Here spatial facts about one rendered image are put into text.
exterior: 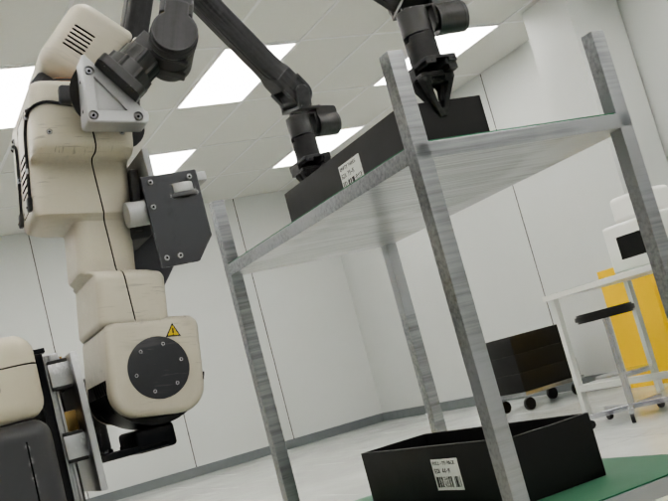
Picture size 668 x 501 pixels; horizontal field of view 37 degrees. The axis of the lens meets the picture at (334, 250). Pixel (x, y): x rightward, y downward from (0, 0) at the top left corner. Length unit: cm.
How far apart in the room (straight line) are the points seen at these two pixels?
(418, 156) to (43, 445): 69
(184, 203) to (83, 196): 17
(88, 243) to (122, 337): 18
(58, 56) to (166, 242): 37
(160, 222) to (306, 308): 1029
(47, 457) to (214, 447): 992
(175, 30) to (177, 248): 36
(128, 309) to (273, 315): 1013
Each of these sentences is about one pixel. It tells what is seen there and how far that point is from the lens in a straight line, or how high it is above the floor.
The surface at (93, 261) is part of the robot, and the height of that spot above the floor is 93.
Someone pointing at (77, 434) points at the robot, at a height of 65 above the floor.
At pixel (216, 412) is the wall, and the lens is 1142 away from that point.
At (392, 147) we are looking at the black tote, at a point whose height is 100.
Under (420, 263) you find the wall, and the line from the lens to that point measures 1077.
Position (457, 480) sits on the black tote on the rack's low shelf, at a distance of 192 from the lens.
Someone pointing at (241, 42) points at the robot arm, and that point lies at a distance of 227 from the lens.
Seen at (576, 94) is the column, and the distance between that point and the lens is 776.
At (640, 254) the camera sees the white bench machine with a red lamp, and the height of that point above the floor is 88.
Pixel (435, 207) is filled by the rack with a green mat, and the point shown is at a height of 84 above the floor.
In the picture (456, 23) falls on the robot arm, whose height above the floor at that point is 119.
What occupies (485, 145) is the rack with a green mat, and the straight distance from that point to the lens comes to 162.
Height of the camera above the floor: 63
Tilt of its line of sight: 7 degrees up
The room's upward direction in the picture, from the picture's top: 15 degrees counter-clockwise
